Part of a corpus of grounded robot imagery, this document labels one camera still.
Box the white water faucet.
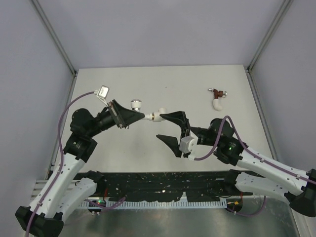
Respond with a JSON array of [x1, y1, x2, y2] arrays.
[[130, 99, 154, 121]]

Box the white elbow pipe fitting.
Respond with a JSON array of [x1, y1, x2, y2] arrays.
[[152, 108, 167, 122]]

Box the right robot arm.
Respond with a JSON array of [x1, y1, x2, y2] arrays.
[[157, 111, 316, 217]]

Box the red faucet with elbow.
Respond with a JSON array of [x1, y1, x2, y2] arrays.
[[208, 88, 227, 111]]

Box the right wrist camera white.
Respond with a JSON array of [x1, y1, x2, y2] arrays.
[[179, 135, 198, 160]]

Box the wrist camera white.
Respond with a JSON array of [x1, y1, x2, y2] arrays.
[[94, 85, 110, 107], [179, 135, 198, 160]]

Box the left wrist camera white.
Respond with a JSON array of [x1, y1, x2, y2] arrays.
[[94, 85, 110, 107]]

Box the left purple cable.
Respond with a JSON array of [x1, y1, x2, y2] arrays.
[[24, 91, 99, 237]]

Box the purple cable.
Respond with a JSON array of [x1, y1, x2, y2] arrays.
[[24, 91, 99, 237], [194, 115, 316, 185]]

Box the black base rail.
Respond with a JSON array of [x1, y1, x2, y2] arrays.
[[46, 170, 252, 202]]

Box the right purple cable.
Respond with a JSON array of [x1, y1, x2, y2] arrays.
[[194, 115, 316, 185]]

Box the white slotted cable duct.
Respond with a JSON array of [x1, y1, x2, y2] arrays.
[[79, 200, 228, 208]]

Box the left aluminium frame post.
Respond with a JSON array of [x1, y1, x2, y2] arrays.
[[31, 0, 79, 77]]

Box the aluminium frame post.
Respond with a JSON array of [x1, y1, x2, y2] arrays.
[[31, 0, 79, 77], [246, 0, 293, 74]]

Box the right aluminium frame post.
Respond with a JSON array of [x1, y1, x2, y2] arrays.
[[246, 0, 293, 74]]

